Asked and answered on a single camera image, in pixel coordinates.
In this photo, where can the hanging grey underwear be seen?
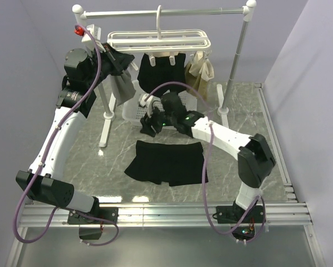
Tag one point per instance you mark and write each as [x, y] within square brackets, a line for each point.
[122, 87]

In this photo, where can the hanging beige underwear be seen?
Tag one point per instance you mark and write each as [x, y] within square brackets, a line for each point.
[198, 73]

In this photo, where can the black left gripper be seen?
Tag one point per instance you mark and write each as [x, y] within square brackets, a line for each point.
[120, 61]

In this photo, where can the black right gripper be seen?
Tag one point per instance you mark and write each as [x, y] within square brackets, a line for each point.
[146, 124]

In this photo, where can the black underwear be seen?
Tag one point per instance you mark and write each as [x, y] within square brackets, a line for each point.
[150, 77]
[176, 165]

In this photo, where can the white clip hanger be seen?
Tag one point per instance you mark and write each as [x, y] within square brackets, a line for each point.
[159, 43]

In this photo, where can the hanging black underwear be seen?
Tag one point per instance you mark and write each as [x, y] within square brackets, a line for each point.
[150, 77]

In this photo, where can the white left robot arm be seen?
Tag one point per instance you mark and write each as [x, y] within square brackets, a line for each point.
[43, 180]

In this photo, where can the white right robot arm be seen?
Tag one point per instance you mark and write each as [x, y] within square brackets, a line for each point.
[253, 153]

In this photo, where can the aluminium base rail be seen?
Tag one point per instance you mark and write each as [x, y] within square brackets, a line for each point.
[173, 215]

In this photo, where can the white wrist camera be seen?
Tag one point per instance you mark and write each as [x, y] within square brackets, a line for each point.
[146, 101]
[90, 36]

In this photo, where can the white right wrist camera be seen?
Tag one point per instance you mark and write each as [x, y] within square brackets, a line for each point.
[146, 101]

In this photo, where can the white metal drying rack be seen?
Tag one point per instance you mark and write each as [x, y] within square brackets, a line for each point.
[131, 111]

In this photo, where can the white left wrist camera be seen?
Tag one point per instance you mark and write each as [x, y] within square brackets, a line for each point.
[90, 36]

